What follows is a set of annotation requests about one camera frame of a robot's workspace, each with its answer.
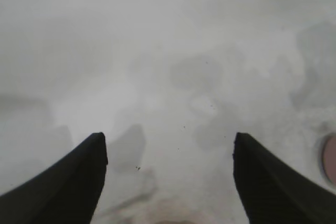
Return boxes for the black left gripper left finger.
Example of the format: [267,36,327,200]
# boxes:
[0,132,109,224]

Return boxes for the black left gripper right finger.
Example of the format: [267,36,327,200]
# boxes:
[232,132,336,224]

